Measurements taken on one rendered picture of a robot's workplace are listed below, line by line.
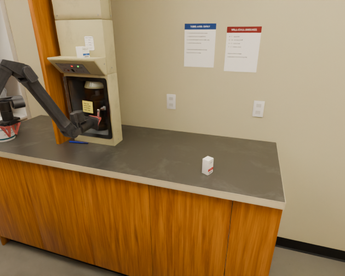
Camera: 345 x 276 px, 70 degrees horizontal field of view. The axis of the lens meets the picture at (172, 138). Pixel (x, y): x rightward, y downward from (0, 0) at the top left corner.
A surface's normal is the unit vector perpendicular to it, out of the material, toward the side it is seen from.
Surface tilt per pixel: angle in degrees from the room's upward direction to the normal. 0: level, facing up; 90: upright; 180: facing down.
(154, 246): 90
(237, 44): 90
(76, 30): 90
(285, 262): 0
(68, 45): 90
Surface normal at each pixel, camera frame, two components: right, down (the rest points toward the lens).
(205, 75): -0.31, 0.37
